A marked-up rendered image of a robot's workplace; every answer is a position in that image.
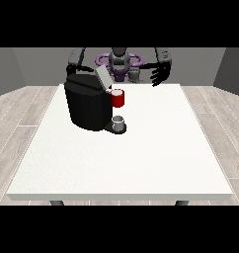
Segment small grey cup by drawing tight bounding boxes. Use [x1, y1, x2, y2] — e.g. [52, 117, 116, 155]
[111, 115, 126, 132]

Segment small grey coffee pod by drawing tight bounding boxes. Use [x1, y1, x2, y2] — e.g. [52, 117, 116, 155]
[128, 68, 141, 83]

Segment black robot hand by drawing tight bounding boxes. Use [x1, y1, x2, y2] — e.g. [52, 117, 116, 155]
[65, 63, 95, 77]
[149, 61, 172, 88]

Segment red pod holder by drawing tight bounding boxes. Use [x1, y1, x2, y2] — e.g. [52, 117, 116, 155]
[110, 88, 126, 109]

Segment pale grey machine lid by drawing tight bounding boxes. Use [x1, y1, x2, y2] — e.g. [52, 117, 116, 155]
[94, 64, 114, 91]

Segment black coffee machine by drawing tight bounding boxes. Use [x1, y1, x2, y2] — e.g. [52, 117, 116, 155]
[63, 72, 128, 134]

